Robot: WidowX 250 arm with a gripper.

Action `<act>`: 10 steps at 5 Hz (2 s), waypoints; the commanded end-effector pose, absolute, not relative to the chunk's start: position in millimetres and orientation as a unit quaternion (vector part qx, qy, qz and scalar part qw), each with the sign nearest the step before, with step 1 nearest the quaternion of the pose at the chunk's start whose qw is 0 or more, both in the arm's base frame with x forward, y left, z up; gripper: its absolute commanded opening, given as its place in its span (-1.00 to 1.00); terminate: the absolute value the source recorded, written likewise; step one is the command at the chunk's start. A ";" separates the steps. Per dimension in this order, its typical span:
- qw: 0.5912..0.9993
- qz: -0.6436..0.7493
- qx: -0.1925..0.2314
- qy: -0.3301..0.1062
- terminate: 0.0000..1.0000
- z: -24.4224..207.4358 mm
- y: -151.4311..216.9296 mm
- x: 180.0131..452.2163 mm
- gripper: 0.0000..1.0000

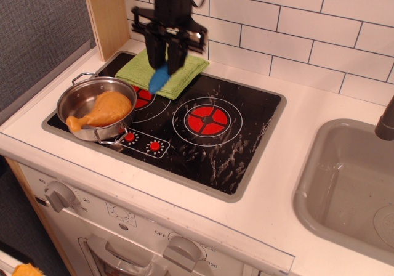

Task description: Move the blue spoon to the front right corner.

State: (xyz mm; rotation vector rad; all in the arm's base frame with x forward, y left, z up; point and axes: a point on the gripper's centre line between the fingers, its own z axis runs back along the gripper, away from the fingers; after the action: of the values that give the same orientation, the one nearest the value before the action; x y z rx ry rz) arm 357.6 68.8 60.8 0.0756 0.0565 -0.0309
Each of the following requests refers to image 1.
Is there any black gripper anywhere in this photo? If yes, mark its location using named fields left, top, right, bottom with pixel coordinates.
left=131, top=0, right=207, bottom=75

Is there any blue handled metal spoon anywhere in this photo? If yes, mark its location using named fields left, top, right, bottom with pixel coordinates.
left=148, top=62, right=170, bottom=94

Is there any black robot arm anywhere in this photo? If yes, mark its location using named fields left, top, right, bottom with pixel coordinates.
left=132, top=0, right=208, bottom=75

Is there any orange object at corner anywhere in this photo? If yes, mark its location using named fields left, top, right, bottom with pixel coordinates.
left=12, top=263, right=44, bottom=276

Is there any green folded cloth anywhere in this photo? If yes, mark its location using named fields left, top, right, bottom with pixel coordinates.
left=115, top=49, right=209, bottom=100

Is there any wooden side panel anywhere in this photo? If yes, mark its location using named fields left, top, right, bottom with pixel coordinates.
left=86, top=0, right=130, bottom=62

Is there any orange toy chicken drumstick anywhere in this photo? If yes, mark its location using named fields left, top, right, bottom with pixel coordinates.
left=66, top=91, right=133, bottom=132

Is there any red left stove knob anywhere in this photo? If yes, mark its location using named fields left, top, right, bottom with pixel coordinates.
left=124, top=132, right=135, bottom=142

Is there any red stove knob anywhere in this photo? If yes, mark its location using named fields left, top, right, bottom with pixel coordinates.
left=124, top=132, right=135, bottom=142
left=149, top=141, right=161, bottom=152

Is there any red right stove knob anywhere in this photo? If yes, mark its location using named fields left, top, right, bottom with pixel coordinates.
left=149, top=141, right=161, bottom=152

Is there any silver metal pot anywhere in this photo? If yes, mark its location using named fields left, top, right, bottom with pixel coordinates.
left=57, top=73, right=137, bottom=145

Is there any black toy stovetop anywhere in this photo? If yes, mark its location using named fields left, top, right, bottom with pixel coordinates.
left=41, top=51, right=287, bottom=203

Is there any grey left oven knob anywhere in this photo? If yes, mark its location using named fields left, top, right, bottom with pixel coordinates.
left=44, top=181, right=76, bottom=213

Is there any grey oven knob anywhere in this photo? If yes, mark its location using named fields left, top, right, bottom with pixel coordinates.
left=44, top=181, right=76, bottom=213
left=163, top=236, right=203, bottom=272

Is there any white toy oven front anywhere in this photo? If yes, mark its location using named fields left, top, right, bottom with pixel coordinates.
left=20, top=165, right=259, bottom=275

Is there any grey right oven knob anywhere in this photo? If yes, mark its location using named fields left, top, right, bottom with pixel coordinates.
left=163, top=236, right=203, bottom=272

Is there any grey sink basin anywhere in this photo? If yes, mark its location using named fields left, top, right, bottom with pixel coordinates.
left=294, top=119, right=393, bottom=265

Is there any grey faucet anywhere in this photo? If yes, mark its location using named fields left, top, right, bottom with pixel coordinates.
left=375, top=97, right=394, bottom=141

